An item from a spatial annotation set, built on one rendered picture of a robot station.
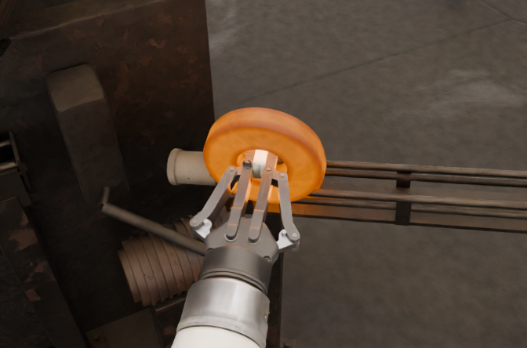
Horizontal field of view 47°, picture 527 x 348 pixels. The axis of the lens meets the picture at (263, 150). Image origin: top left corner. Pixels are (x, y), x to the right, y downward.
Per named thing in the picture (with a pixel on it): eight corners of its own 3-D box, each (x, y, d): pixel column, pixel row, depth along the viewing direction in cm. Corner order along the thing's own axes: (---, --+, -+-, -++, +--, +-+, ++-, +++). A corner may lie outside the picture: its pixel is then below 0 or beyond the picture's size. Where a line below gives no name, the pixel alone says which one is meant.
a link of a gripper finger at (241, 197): (238, 255, 69) (226, 254, 69) (253, 179, 76) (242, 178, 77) (237, 237, 66) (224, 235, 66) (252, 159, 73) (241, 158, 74)
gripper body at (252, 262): (195, 304, 67) (213, 234, 73) (270, 316, 66) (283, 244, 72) (188, 270, 62) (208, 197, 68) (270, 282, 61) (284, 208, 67)
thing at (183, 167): (181, 165, 104) (174, 140, 99) (232, 168, 102) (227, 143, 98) (172, 192, 100) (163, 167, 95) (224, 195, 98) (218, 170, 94)
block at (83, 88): (74, 170, 113) (40, 70, 95) (116, 157, 115) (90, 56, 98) (88, 212, 106) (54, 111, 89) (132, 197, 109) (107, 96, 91)
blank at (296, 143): (198, 102, 75) (191, 121, 73) (322, 109, 72) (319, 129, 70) (219, 180, 87) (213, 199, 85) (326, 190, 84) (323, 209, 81)
